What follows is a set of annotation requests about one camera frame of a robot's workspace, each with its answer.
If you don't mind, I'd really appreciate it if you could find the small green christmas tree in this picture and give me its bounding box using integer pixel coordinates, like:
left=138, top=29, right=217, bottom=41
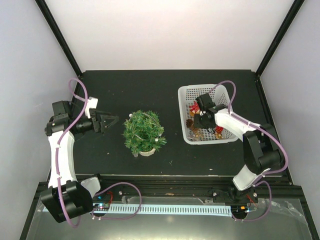
left=122, top=110, right=168, bottom=156

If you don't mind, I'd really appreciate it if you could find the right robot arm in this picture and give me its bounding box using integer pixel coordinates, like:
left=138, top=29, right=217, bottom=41
left=193, top=93, right=288, bottom=202

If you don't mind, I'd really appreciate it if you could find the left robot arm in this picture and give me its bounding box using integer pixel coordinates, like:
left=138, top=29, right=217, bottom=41
left=40, top=97, right=119, bottom=223

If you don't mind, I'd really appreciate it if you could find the white tree pot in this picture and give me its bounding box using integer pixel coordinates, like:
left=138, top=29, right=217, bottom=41
left=139, top=148, right=156, bottom=157

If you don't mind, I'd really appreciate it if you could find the red star tree topper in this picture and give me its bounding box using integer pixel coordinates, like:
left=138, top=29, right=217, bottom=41
left=189, top=101, right=200, bottom=116

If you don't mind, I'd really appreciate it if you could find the brown pine cone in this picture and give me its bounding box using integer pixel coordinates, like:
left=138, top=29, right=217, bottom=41
left=190, top=126, right=200, bottom=136
left=185, top=118, right=194, bottom=129

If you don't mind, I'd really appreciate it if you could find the white perforated plastic basket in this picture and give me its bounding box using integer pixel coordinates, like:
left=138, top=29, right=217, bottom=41
left=178, top=84, right=238, bottom=145

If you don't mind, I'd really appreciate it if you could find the red gift box ornament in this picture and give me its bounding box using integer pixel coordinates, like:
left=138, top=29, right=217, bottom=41
left=215, top=126, right=224, bottom=134

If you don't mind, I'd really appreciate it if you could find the gold bell ornament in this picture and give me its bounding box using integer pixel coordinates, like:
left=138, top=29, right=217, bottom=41
left=215, top=133, right=224, bottom=140

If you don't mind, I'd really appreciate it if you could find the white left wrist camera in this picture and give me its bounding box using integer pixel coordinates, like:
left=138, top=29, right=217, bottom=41
left=84, top=96, right=98, bottom=119

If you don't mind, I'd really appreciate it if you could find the light blue cable duct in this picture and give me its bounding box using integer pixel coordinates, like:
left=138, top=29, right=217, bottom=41
left=43, top=202, right=233, bottom=218

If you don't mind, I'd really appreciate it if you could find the black frame post left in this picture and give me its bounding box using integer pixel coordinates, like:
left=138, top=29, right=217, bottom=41
left=35, top=0, right=83, bottom=77

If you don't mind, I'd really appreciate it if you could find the black frame post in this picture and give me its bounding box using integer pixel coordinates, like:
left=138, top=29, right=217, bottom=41
left=254, top=0, right=306, bottom=77
left=35, top=0, right=83, bottom=77

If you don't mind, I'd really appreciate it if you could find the black frame post right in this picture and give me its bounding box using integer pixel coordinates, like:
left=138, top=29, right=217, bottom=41
left=254, top=0, right=306, bottom=77

